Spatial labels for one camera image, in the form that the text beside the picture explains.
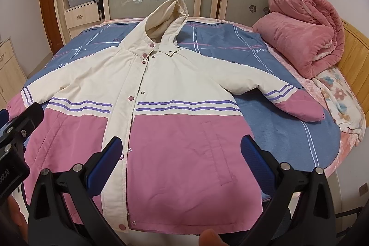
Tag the wooden headboard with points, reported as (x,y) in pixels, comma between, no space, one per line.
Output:
(354,63)

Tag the blue plaid bed sheet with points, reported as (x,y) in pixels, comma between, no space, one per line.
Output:
(303,144)

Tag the light wood side cabinet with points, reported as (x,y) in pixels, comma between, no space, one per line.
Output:
(12,77)

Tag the floral pillow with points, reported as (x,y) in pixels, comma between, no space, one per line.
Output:
(341,102)

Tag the person's left hand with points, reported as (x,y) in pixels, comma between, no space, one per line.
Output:
(17,217)

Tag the rolled pink quilt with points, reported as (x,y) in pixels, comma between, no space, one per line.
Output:
(309,33)

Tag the wall socket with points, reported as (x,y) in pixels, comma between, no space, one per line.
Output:
(363,189)

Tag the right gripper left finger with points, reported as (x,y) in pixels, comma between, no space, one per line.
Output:
(62,210)

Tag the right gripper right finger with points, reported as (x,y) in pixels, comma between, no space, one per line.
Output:
(313,222)

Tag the cream and pink hooded jacket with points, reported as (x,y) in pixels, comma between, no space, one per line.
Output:
(181,170)

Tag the person's right hand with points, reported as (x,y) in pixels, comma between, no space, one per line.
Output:
(210,238)

